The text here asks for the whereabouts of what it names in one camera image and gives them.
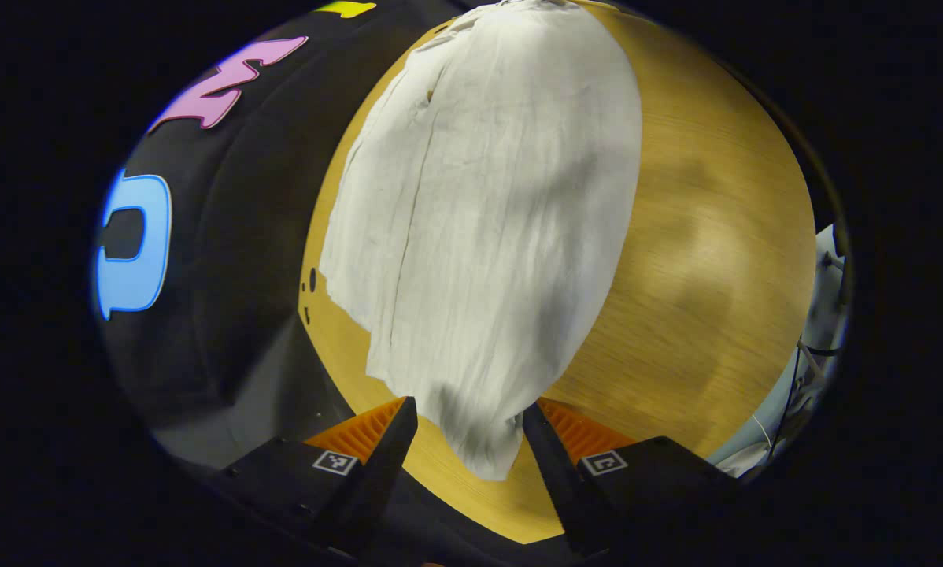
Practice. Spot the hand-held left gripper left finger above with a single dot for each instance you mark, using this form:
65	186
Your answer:
377	480

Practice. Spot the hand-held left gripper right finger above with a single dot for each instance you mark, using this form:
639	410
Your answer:
558	480

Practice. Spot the white jeans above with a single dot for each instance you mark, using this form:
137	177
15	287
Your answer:
479	197

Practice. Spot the black backdrop cloth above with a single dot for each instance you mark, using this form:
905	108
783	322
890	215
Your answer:
235	236

